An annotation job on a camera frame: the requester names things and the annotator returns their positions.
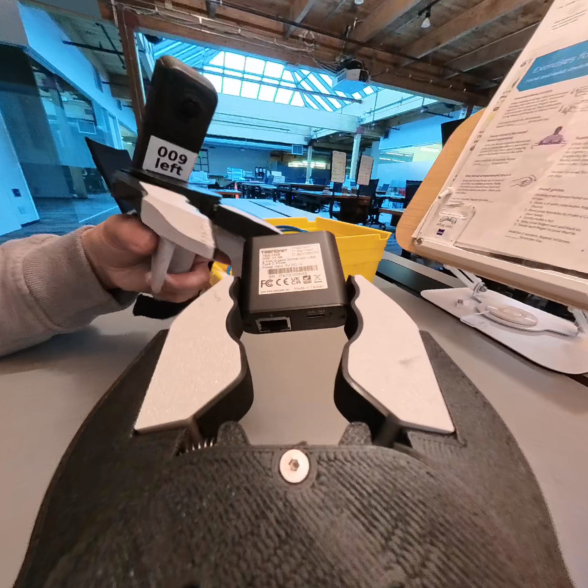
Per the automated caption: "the black office chair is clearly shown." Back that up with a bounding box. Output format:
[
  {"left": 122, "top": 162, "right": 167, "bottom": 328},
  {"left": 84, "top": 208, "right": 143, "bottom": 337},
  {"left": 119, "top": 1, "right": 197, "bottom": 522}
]
[{"left": 358, "top": 179, "right": 391, "bottom": 230}]

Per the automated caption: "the row of dark work tables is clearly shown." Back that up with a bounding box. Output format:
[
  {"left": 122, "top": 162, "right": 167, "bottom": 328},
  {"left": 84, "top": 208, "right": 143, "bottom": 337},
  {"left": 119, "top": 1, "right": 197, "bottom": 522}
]
[{"left": 232, "top": 181, "right": 407, "bottom": 226}]

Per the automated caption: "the printed instruction sheet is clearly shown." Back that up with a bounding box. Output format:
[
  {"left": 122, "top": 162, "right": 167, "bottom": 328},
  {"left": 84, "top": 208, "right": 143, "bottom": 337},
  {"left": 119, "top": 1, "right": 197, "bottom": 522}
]
[{"left": 416, "top": 0, "right": 588, "bottom": 276}]

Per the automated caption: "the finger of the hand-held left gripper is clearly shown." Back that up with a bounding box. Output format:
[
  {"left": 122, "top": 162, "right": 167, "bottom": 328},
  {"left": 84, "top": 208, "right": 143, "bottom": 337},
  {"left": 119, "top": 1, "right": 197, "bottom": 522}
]
[{"left": 212, "top": 203, "right": 284, "bottom": 277}]

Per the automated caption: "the black network switch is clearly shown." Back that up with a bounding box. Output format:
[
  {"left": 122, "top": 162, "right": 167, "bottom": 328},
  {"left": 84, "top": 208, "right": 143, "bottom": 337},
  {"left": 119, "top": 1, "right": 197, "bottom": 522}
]
[{"left": 241, "top": 231, "right": 348, "bottom": 334}]

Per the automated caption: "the white stand base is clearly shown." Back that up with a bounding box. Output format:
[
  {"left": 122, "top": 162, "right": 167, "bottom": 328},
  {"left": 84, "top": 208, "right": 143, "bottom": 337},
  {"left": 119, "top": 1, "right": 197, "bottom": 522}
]
[{"left": 420, "top": 264, "right": 588, "bottom": 375}]

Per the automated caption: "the black monitor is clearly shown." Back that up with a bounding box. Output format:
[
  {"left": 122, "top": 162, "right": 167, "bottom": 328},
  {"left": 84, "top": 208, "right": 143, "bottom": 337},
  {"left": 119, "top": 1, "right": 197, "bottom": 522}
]
[{"left": 440, "top": 107, "right": 475, "bottom": 149}]

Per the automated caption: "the yellow plastic bin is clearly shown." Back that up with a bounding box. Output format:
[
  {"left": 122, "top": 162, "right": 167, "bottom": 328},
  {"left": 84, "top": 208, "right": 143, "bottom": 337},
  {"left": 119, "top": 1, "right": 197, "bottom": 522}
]
[{"left": 209, "top": 216, "right": 392, "bottom": 286}]

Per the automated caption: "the ceiling projector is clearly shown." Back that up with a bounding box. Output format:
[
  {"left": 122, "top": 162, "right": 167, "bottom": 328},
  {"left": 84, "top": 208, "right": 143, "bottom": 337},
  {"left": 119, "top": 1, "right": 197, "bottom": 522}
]
[{"left": 332, "top": 68, "right": 369, "bottom": 92}]

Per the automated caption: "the grey desk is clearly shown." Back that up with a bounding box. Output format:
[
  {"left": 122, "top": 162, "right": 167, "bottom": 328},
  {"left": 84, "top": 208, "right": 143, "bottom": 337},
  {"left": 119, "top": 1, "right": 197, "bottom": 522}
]
[{"left": 0, "top": 257, "right": 588, "bottom": 588}]

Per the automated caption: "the wooden document stand board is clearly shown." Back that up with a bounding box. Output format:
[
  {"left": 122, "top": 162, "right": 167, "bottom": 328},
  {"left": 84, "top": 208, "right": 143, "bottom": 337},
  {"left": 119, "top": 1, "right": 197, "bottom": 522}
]
[{"left": 395, "top": 0, "right": 588, "bottom": 313}]

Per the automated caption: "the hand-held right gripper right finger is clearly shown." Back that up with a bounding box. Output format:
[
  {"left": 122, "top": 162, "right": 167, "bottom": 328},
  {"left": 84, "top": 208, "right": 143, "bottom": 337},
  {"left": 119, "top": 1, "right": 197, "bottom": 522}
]
[{"left": 334, "top": 274, "right": 456, "bottom": 450}]

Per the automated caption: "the long white table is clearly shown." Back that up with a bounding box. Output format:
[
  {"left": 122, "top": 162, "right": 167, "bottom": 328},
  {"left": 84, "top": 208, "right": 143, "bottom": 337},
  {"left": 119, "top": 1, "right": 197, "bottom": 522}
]
[{"left": 239, "top": 198, "right": 322, "bottom": 221}]

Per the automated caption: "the person's left hand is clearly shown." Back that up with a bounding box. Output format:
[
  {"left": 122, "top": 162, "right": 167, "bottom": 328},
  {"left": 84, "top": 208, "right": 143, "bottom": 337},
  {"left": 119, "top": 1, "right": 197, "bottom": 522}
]
[{"left": 82, "top": 213, "right": 231, "bottom": 304}]

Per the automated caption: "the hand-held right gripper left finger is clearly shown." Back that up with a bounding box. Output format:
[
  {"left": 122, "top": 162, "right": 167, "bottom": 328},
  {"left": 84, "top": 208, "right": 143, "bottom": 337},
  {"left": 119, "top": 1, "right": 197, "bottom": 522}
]
[{"left": 133, "top": 276, "right": 254, "bottom": 444}]

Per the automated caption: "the wooden post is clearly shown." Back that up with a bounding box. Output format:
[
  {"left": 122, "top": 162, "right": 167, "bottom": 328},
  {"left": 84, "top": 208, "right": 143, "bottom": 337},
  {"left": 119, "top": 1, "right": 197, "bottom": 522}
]
[{"left": 112, "top": 7, "right": 149, "bottom": 138}]

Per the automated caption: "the small white label card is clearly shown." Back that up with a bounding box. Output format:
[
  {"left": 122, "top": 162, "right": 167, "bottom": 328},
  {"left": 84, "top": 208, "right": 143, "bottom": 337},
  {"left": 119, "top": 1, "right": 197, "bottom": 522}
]
[{"left": 429, "top": 202, "right": 476, "bottom": 244}]

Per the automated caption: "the person's left forearm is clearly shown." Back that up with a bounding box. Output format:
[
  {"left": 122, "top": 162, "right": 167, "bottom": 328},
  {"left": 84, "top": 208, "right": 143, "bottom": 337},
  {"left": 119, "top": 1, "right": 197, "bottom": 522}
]
[{"left": 0, "top": 225, "right": 138, "bottom": 358}]

